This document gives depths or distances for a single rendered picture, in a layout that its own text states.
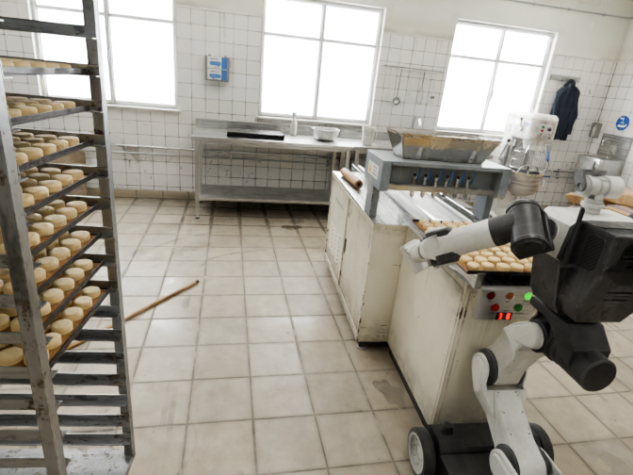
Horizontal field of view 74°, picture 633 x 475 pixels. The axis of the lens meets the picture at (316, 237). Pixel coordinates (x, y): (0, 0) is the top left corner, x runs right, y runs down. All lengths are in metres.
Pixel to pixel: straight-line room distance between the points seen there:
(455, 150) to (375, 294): 0.90
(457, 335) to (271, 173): 3.87
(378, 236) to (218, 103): 3.30
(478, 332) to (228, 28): 4.20
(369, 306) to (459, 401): 0.73
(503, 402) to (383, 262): 0.94
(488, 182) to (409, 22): 3.36
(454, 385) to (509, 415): 0.27
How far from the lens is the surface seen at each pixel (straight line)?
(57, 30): 1.34
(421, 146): 2.28
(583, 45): 6.84
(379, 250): 2.33
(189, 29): 5.17
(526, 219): 1.33
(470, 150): 2.40
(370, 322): 2.54
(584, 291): 1.38
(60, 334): 1.28
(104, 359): 1.63
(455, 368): 1.95
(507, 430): 1.85
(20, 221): 0.96
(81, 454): 1.96
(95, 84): 1.31
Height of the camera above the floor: 1.54
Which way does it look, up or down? 21 degrees down
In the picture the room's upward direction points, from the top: 6 degrees clockwise
